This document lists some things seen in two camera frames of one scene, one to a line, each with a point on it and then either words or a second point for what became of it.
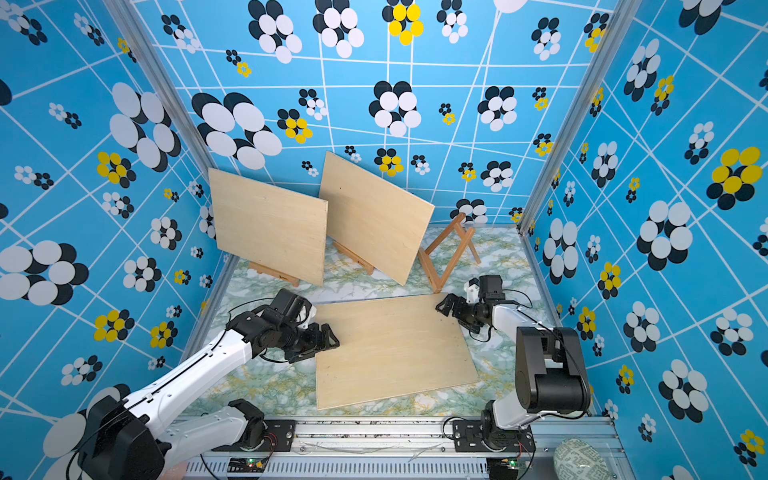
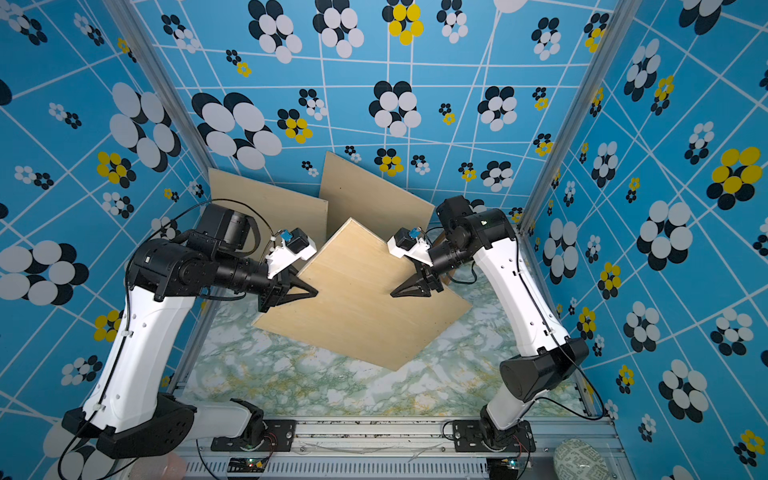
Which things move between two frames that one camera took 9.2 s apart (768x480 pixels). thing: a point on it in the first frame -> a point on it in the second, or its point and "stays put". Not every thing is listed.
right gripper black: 449,301 -> 418,285
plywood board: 388,348 -> 355,311
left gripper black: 319,339 -> 283,282
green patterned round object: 574,459 stays put
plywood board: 370,221 stays put
